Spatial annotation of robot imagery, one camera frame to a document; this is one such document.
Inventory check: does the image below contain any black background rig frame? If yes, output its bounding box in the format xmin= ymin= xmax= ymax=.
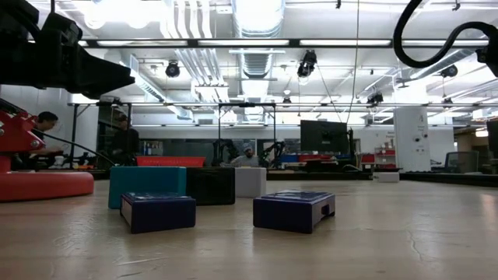
xmin=68 ymin=101 xmax=278 ymax=169

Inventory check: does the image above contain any black aluminium table frame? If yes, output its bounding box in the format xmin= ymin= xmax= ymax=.
xmin=68 ymin=166 xmax=498 ymax=188

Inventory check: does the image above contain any black monitor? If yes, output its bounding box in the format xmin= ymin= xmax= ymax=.
xmin=300 ymin=119 xmax=350 ymax=155

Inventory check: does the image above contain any red plastic mesh basket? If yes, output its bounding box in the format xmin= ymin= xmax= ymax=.
xmin=135 ymin=156 xmax=207 ymax=168

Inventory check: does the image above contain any red storage shelf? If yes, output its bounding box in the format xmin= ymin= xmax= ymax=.
xmin=359 ymin=146 xmax=398 ymax=170

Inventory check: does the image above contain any white round column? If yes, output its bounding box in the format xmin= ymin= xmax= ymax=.
xmin=393 ymin=107 xmax=432 ymax=173

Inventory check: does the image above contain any dark blue plastic box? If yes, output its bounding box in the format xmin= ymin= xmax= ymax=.
xmin=252 ymin=189 xmax=336 ymax=235
xmin=119 ymin=191 xmax=197 ymax=235

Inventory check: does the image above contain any teal plastic box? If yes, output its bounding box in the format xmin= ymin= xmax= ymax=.
xmin=108 ymin=166 xmax=188 ymax=210

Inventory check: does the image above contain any red desk lamp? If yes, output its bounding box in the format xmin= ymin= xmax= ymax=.
xmin=0 ymin=99 xmax=95 ymax=203

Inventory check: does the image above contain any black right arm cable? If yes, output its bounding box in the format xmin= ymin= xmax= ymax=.
xmin=392 ymin=0 xmax=498 ymax=69

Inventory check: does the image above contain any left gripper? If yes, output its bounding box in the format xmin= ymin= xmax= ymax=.
xmin=0 ymin=0 xmax=135 ymax=100

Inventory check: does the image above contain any person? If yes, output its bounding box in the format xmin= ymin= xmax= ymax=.
xmin=13 ymin=110 xmax=65 ymax=170
xmin=110 ymin=114 xmax=141 ymax=167
xmin=229 ymin=142 xmax=261 ymax=168

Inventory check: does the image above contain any silver ventilation duct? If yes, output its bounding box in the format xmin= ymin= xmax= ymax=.
xmin=231 ymin=0 xmax=287 ymax=79

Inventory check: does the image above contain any black plastic box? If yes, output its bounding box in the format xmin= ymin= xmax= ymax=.
xmin=185 ymin=166 xmax=237 ymax=206

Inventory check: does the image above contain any white cube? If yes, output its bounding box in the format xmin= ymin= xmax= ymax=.
xmin=374 ymin=171 xmax=401 ymax=184

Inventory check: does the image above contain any white digital clock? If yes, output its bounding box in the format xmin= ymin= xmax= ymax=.
xmin=234 ymin=166 xmax=268 ymax=199

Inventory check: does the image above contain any black overhead beam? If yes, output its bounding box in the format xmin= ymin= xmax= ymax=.
xmin=26 ymin=37 xmax=498 ymax=49

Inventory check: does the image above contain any grey mesh office chair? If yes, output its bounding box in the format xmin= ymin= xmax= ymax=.
xmin=443 ymin=150 xmax=480 ymax=174

